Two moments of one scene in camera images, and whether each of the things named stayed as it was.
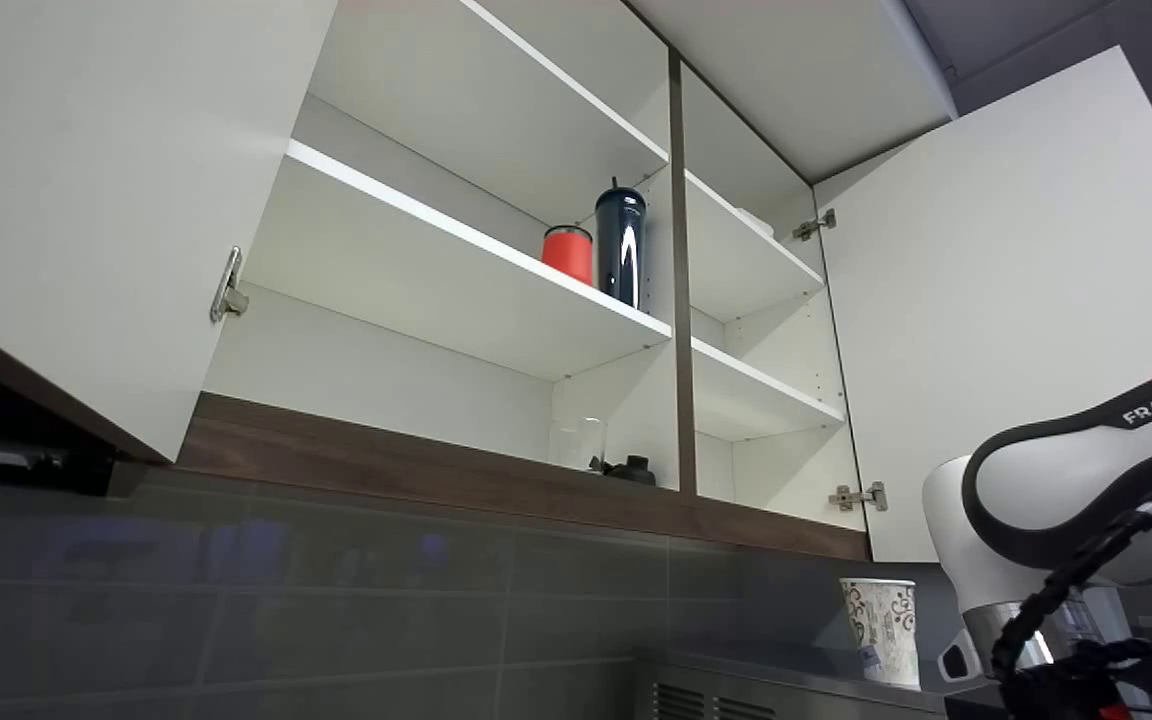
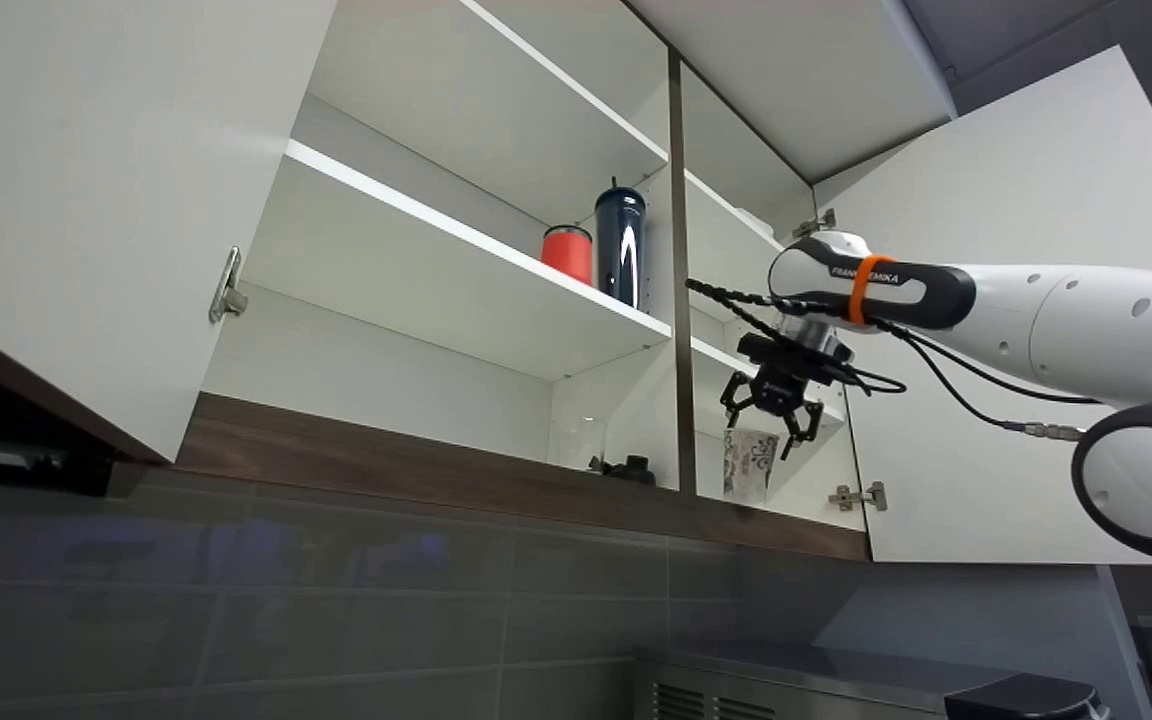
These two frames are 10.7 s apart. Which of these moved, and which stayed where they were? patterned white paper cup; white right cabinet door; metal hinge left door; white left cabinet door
Moved: patterned white paper cup
Stayed: white left cabinet door; metal hinge left door; white right cabinet door
